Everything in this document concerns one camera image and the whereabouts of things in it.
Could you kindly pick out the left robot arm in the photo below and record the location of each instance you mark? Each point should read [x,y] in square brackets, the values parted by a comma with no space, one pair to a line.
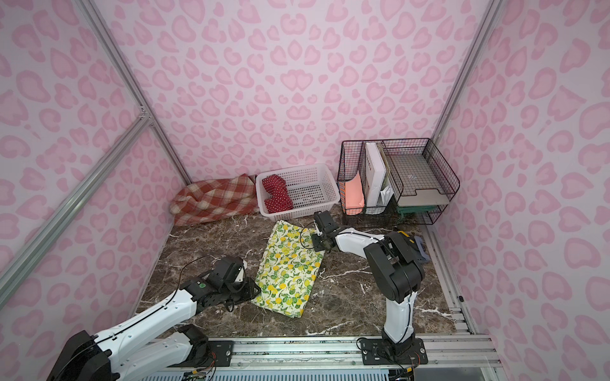
[161,336]

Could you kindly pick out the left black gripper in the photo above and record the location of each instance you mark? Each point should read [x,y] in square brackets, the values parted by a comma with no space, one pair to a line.
[245,287]

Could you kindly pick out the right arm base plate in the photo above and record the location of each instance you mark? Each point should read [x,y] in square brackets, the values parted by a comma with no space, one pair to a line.
[382,351]

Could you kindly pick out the white plastic basket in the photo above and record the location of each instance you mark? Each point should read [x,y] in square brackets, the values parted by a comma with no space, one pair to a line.
[311,188]

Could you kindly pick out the yellow black utility knife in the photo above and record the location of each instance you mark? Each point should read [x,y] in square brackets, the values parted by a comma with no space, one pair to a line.
[417,244]

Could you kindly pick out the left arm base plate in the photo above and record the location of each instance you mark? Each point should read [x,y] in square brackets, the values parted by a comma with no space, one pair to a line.
[204,352]

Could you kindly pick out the red plaid skirt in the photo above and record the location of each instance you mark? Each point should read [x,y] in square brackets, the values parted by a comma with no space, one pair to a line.
[213,200]

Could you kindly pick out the red polka dot skirt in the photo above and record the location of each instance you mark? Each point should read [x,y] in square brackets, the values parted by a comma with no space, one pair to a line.
[279,199]

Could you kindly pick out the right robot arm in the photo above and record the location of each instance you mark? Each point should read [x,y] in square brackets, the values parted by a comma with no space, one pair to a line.
[392,259]

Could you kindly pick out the aluminium frame rail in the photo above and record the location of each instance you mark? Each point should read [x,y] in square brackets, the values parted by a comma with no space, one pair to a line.
[318,353]

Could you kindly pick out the pink folder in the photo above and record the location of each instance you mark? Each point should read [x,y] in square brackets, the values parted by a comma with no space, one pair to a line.
[354,199]

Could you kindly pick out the black wire desk organizer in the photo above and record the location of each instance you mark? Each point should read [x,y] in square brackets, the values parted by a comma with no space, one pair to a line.
[387,213]

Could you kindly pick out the white book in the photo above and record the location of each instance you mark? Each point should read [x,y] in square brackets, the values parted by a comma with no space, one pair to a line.
[375,171]

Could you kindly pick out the lemon print skirt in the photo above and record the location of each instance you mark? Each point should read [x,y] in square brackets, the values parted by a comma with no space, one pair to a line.
[288,270]

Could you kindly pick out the grey paper tray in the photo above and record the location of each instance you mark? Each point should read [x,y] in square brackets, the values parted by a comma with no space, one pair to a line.
[413,182]

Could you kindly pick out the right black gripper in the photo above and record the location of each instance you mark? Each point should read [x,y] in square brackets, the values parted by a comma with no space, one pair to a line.
[319,240]

